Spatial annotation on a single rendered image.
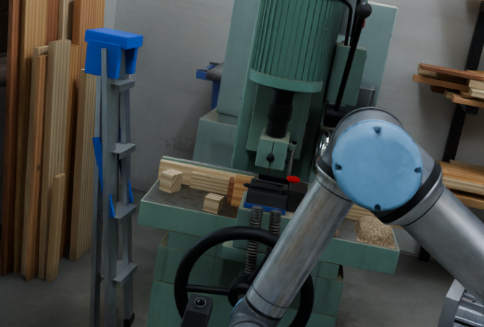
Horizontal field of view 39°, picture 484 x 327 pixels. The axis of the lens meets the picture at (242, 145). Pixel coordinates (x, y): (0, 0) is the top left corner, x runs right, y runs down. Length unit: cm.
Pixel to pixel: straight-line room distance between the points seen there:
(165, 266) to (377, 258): 49
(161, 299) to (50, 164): 145
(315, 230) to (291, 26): 58
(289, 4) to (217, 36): 253
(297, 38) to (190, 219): 48
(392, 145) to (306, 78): 68
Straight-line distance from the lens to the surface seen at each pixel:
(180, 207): 159
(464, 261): 102
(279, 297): 117
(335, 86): 182
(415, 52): 397
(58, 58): 295
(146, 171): 433
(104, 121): 245
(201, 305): 130
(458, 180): 364
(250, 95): 185
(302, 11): 155
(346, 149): 93
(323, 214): 112
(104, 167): 249
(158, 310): 169
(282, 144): 163
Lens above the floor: 144
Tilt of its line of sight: 14 degrees down
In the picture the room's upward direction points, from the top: 10 degrees clockwise
